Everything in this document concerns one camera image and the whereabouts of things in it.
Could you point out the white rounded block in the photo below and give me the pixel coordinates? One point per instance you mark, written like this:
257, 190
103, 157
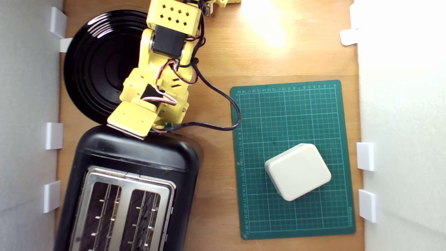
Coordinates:
298, 172

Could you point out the green cutting mat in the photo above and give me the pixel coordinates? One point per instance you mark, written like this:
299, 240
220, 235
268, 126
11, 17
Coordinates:
278, 115

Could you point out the yellow wrist camera mount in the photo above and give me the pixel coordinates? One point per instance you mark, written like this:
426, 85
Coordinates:
132, 120

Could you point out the black ridged plate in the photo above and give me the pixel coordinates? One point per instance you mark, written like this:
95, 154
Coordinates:
94, 69

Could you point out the black two-slot toaster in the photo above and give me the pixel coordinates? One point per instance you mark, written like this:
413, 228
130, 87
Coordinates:
139, 153

